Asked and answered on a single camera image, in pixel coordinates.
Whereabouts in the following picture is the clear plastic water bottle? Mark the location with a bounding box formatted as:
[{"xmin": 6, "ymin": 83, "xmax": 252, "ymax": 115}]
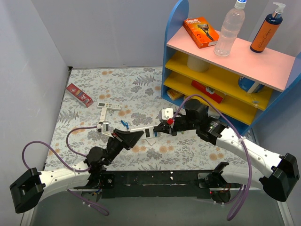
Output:
[{"xmin": 214, "ymin": 0, "xmax": 246, "ymax": 57}]

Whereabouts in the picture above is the floral table mat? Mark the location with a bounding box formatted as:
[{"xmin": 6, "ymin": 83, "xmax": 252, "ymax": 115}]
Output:
[{"xmin": 45, "ymin": 67, "xmax": 247, "ymax": 170}]

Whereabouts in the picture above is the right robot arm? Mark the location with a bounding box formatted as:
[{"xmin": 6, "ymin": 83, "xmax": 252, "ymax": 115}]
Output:
[{"xmin": 154, "ymin": 99, "xmax": 300, "ymax": 202}]

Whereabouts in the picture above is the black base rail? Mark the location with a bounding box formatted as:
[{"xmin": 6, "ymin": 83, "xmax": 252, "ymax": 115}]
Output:
[{"xmin": 79, "ymin": 164, "xmax": 229, "ymax": 200}]

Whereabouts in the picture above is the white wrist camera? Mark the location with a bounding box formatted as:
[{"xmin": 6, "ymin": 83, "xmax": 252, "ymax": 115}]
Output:
[
  {"xmin": 96, "ymin": 121, "xmax": 110, "ymax": 136},
  {"xmin": 159, "ymin": 108, "xmax": 174, "ymax": 125}
]

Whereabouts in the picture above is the red toothpaste box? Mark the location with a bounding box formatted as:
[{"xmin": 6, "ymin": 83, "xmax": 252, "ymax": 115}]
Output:
[{"xmin": 65, "ymin": 83, "xmax": 94, "ymax": 108}]

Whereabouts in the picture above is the blue white container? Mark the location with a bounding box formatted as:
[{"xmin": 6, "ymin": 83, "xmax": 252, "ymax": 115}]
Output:
[{"xmin": 238, "ymin": 76, "xmax": 264, "ymax": 93}]

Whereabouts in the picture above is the blue pink yellow shelf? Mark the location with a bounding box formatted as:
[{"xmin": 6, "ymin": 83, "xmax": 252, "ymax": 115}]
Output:
[{"xmin": 161, "ymin": 0, "xmax": 301, "ymax": 134}]

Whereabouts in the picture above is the white red remote control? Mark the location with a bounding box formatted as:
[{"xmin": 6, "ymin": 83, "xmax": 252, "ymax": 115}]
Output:
[{"xmin": 130, "ymin": 126, "xmax": 160, "ymax": 140}]

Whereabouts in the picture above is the white battery cover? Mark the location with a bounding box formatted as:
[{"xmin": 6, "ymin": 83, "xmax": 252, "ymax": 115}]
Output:
[{"xmin": 146, "ymin": 139, "xmax": 156, "ymax": 145}]

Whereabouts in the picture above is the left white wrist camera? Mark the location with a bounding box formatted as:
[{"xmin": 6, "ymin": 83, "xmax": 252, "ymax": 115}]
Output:
[{"xmin": 96, "ymin": 121, "xmax": 110, "ymax": 136}]

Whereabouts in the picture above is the orange pump bottle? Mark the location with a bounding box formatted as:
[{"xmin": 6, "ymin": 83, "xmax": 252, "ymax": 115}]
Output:
[{"xmin": 250, "ymin": 2, "xmax": 286, "ymax": 53}]

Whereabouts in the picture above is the slim white black remote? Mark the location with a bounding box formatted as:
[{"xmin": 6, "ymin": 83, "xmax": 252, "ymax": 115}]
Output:
[{"xmin": 99, "ymin": 108, "xmax": 107, "ymax": 123}]

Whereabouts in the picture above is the red box on shelf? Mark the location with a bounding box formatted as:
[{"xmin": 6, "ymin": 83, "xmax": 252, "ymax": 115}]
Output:
[{"xmin": 191, "ymin": 80, "xmax": 226, "ymax": 104}]

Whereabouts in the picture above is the white air conditioner remote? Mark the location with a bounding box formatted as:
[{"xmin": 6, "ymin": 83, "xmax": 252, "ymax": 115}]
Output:
[{"xmin": 97, "ymin": 102, "xmax": 122, "ymax": 111}]

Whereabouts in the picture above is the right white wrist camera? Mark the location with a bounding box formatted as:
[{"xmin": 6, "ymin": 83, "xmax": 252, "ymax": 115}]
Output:
[{"xmin": 159, "ymin": 108, "xmax": 174, "ymax": 125}]

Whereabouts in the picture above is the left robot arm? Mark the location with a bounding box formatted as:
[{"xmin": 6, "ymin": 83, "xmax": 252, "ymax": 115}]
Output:
[{"xmin": 9, "ymin": 129, "xmax": 144, "ymax": 213}]

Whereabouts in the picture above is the white paper roll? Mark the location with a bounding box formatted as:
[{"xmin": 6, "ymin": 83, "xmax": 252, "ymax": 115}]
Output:
[{"xmin": 187, "ymin": 55, "xmax": 210, "ymax": 72}]

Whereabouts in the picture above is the orange razor box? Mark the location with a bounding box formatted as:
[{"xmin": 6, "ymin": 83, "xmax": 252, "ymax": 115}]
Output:
[{"xmin": 183, "ymin": 17, "xmax": 219, "ymax": 48}]

